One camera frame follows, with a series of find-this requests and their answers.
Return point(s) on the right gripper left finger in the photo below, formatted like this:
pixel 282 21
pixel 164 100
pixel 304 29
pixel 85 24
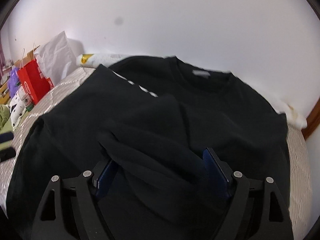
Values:
pixel 69 207

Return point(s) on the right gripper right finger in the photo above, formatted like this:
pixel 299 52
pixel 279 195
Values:
pixel 256 207

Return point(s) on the black sweatshirt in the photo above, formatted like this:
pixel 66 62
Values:
pixel 153 117

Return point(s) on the striped quilted mattress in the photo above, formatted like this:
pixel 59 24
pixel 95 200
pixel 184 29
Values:
pixel 300 171

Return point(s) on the rolled white printed blanket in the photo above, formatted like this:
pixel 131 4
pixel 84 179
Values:
pixel 293 117

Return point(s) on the green label plastic bottle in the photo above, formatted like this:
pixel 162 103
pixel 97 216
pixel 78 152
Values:
pixel 26 99

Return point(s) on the white dotted cloth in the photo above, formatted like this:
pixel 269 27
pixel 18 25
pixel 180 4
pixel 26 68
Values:
pixel 17 108

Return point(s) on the red paper shopping bag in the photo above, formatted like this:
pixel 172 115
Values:
pixel 33 81

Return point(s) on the purple plush toy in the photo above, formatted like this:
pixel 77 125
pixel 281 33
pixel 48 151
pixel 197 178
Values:
pixel 13 82

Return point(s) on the white Uniqlo paper bag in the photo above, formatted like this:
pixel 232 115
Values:
pixel 56 59

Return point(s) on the brown wooden door frame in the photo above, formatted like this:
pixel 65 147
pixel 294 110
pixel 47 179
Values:
pixel 312 122

